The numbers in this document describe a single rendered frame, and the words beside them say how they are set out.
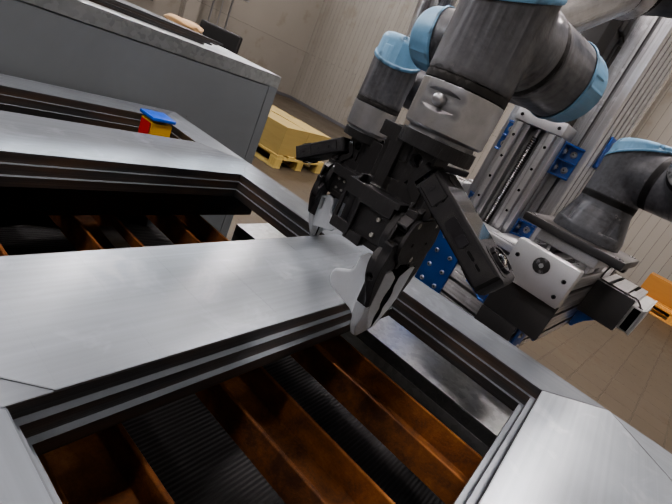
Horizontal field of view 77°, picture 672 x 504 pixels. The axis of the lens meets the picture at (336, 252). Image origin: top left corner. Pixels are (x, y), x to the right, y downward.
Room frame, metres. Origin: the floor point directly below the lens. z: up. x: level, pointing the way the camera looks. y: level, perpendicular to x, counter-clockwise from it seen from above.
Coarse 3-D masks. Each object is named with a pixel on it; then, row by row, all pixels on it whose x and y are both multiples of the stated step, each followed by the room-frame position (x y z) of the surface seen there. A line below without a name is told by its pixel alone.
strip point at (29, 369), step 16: (0, 304) 0.27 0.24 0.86; (0, 320) 0.26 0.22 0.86; (16, 320) 0.27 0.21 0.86; (0, 336) 0.25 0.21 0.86; (16, 336) 0.25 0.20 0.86; (0, 352) 0.23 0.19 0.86; (16, 352) 0.24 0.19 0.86; (32, 352) 0.24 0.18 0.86; (0, 368) 0.22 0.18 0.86; (16, 368) 0.23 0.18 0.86; (32, 368) 0.23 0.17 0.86; (32, 384) 0.22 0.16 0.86; (48, 384) 0.23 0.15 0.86
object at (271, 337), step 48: (0, 96) 0.77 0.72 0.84; (48, 96) 0.85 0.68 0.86; (144, 192) 0.71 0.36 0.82; (192, 192) 0.79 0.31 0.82; (240, 192) 0.88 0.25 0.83; (240, 336) 0.37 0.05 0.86; (288, 336) 0.44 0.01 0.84; (432, 336) 0.63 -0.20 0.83; (0, 384) 0.21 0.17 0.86; (96, 384) 0.25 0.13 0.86; (144, 384) 0.28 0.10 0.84; (192, 384) 0.32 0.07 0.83; (480, 384) 0.57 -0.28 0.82; (528, 384) 0.56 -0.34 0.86; (48, 432) 0.22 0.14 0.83; (96, 432) 0.24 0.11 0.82; (48, 480) 0.19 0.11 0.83; (480, 480) 0.34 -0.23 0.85
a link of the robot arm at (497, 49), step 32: (480, 0) 0.38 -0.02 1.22; (512, 0) 0.37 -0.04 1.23; (544, 0) 0.37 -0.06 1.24; (448, 32) 0.39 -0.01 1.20; (480, 32) 0.37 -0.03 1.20; (512, 32) 0.37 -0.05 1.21; (544, 32) 0.38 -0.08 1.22; (448, 64) 0.38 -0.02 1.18; (480, 64) 0.37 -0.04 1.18; (512, 64) 0.37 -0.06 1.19; (544, 64) 0.40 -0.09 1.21; (480, 96) 0.44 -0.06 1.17
